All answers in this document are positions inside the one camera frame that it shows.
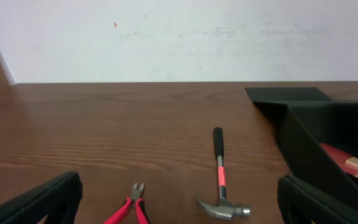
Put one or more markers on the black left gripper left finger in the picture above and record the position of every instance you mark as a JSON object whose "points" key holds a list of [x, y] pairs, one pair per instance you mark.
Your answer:
{"points": [[55, 201]]}

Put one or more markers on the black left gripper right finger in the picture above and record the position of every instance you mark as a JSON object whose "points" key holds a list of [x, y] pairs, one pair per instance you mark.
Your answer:
{"points": [[300, 202]]}

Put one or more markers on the orange scraper wooden handle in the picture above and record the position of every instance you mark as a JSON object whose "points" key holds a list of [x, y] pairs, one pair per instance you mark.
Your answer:
{"points": [[347, 162]]}

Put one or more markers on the small steel claw hammer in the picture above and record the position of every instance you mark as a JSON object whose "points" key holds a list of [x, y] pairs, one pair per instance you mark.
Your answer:
{"points": [[225, 209]]}

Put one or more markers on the black open box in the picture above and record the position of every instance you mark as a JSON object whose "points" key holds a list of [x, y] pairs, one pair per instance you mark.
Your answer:
{"points": [[304, 118]]}

